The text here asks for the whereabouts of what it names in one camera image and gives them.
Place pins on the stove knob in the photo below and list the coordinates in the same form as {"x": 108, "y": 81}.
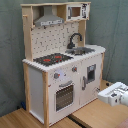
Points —
{"x": 56, "y": 75}
{"x": 74, "y": 69}

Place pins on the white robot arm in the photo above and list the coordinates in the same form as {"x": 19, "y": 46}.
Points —
{"x": 114, "y": 95}

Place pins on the black stovetop red burners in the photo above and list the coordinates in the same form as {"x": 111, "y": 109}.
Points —
{"x": 52, "y": 59}

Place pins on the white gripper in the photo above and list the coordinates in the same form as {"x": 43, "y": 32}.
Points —
{"x": 114, "y": 95}

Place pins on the right stove knob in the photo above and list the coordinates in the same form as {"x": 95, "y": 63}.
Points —
{"x": 74, "y": 69}

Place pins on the white cabinet door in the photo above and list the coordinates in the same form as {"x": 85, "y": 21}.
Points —
{"x": 90, "y": 79}

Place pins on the grey range hood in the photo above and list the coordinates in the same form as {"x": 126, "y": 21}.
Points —
{"x": 48, "y": 18}

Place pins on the wooden toy kitchen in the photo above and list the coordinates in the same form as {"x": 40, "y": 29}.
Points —
{"x": 46, "y": 40}

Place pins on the left stove knob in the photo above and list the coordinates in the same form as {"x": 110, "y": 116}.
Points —
{"x": 56, "y": 75}

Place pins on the toy microwave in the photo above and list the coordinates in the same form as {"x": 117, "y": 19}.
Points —
{"x": 77, "y": 11}

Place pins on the white oven door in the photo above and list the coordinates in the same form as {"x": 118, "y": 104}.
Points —
{"x": 63, "y": 97}

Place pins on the grey toy sink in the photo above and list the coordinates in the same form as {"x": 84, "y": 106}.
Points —
{"x": 79, "y": 51}

